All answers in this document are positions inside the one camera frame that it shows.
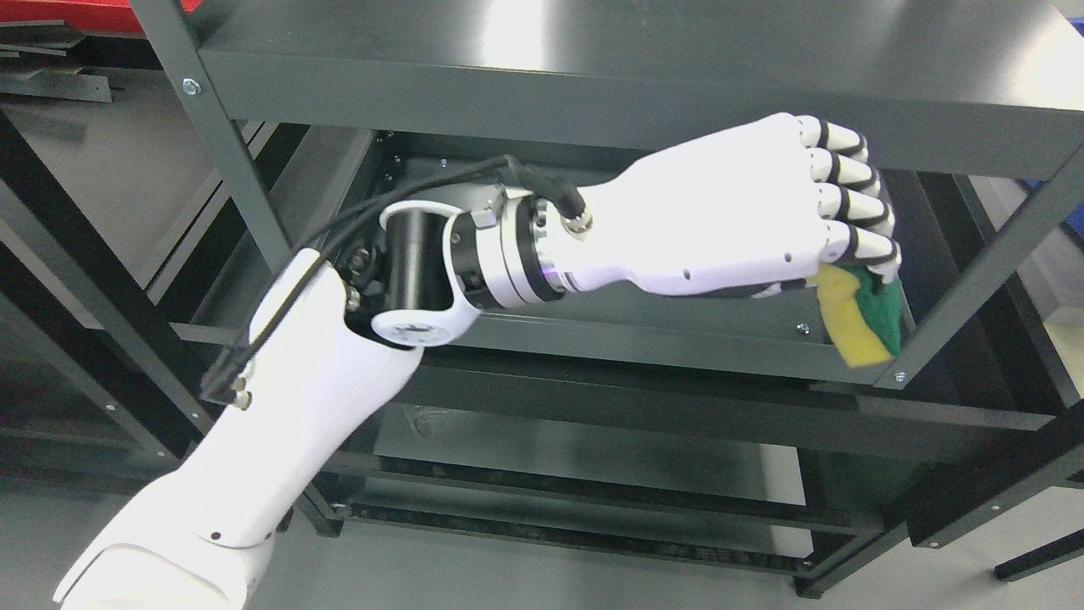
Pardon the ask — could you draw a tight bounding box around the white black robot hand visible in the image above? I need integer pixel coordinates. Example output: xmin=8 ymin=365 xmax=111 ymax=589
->
xmin=539 ymin=113 xmax=902 ymax=297

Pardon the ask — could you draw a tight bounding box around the green yellow sponge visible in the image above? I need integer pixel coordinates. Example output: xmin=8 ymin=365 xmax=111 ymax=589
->
xmin=810 ymin=263 xmax=903 ymax=369

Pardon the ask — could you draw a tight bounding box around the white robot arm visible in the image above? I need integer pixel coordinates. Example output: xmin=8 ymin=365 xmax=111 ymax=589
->
xmin=53 ymin=186 xmax=592 ymax=609

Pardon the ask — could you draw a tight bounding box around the grey metal shelf unit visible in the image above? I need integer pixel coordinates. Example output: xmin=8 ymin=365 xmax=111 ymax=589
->
xmin=127 ymin=0 xmax=1084 ymax=598

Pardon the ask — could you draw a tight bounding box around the black metal shelf rack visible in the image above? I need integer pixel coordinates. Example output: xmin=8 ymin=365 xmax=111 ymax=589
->
xmin=3 ymin=3 xmax=270 ymax=496

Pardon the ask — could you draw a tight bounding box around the red box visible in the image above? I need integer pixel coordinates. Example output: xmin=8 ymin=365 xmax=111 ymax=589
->
xmin=0 ymin=0 xmax=204 ymax=35

